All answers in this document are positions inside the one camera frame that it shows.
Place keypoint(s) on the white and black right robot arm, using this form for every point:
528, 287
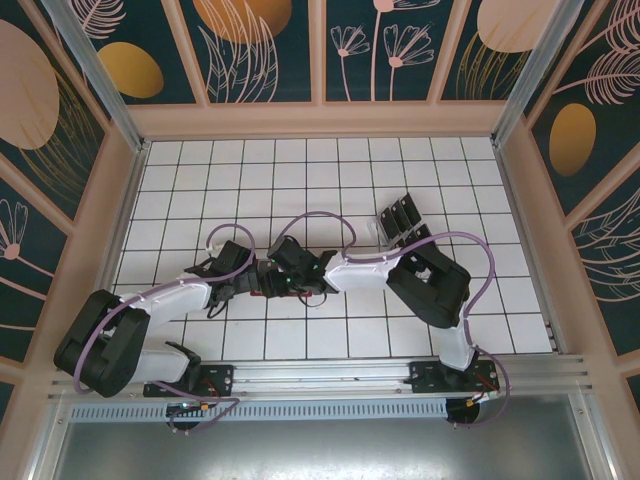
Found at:
360, 272

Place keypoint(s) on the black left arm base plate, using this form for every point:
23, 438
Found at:
220, 375

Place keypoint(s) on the aluminium mounting rail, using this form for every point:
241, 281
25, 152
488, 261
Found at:
320, 372

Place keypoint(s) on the grey metal panel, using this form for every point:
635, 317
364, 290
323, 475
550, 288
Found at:
320, 450

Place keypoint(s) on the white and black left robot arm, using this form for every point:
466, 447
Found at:
170, 300

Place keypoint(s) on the tray of black blocks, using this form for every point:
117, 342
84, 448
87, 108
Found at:
375, 230

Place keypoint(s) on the black credit card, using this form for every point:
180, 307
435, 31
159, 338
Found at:
411, 207
410, 241
400, 215
387, 222
424, 231

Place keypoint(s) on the aluminium frame post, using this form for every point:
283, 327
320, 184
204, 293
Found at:
535, 70
92, 70

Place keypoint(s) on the aluminium table side rail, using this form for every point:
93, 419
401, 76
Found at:
119, 240
527, 240

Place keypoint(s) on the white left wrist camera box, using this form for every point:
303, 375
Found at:
215, 247

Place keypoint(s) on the red leather card holder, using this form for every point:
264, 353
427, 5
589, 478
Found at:
256, 293

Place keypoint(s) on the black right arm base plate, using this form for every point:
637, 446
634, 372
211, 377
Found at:
425, 377

